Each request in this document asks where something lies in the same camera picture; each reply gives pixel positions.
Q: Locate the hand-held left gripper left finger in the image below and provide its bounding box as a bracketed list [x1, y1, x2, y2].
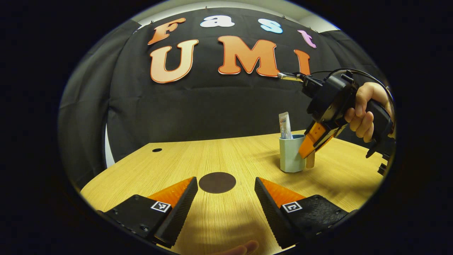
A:
[97, 176, 199, 248]

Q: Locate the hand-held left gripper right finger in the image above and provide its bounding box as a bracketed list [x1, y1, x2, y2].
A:
[254, 177, 358, 249]

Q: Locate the pale green cup wooden handle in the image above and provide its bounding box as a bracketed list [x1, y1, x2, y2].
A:
[279, 134, 316, 173]

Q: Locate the white toothpaste tube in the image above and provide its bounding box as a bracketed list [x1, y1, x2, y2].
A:
[279, 112, 293, 140]

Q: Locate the dark brown round coaster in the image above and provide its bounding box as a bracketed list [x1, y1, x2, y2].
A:
[199, 172, 237, 194]

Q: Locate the wooden desktop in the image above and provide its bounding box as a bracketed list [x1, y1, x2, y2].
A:
[81, 129, 388, 255]

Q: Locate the black backdrop cloth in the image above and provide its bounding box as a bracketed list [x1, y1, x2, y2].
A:
[58, 7, 395, 188]

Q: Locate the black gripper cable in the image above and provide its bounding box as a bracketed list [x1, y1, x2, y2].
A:
[311, 68, 394, 107]

